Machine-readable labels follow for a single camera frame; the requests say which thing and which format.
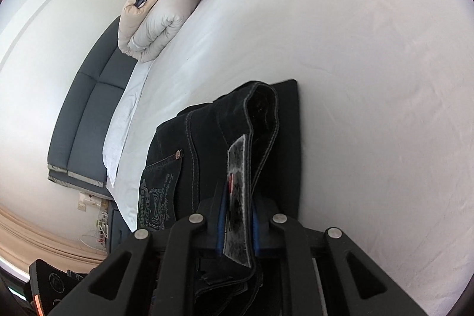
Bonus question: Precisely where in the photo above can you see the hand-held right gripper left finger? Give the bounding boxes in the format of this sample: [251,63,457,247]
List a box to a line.
[48,186,226,316]

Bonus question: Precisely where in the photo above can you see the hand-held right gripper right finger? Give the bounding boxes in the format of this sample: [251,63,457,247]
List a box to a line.
[254,198,428,316]

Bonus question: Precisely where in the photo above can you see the black denim pants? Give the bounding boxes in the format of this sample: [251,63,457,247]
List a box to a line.
[136,80,306,316]

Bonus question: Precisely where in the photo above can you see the dark nightstand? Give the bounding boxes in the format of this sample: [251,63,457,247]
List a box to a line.
[105,201,134,254]

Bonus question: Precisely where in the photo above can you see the flat white pillow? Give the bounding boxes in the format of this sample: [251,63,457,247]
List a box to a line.
[103,60,154,189]

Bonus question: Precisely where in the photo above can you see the grey padded headboard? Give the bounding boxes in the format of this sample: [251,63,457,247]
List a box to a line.
[47,15,137,188]

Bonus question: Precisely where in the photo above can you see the folded beige duvet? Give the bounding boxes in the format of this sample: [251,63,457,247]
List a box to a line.
[118,0,197,63]

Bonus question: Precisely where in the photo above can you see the tangled charger cables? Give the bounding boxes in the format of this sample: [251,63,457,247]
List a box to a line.
[79,214,111,250]

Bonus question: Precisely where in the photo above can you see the white wall socket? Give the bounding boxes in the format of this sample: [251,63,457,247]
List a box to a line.
[77,192,101,212]

